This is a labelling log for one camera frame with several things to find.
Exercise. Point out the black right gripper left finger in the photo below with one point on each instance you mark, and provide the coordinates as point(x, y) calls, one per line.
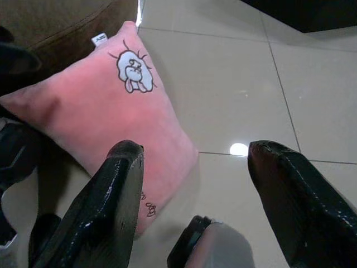
point(97, 212)

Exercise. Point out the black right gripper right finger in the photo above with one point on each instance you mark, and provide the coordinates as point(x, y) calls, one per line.
point(306, 212)

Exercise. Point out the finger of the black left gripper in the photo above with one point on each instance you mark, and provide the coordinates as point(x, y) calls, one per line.
point(16, 64)

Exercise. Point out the brown fabric sofa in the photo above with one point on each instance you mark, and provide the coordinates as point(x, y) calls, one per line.
point(55, 19)

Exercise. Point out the pink pillow with rabbit print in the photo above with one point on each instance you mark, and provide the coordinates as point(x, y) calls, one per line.
point(97, 117)

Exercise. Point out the dark low furniture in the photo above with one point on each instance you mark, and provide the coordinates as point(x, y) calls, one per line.
point(306, 14)

